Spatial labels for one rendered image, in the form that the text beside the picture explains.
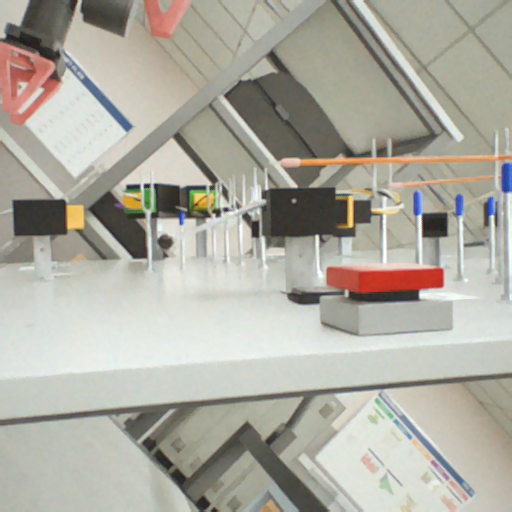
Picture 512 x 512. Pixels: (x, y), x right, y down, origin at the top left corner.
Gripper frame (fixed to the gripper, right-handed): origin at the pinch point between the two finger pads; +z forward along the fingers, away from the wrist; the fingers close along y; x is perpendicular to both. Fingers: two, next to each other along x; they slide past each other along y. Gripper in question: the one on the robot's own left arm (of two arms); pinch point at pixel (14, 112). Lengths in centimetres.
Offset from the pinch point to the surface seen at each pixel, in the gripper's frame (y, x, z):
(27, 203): -5.1, -6.0, 11.0
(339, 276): -54, -32, 14
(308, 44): 93, -45, -64
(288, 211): -36.1, -31.1, 7.7
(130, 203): 33.5, -15.6, 1.8
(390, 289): -56, -34, 14
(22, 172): 725, 141, -86
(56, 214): -4.7, -9.5, 11.1
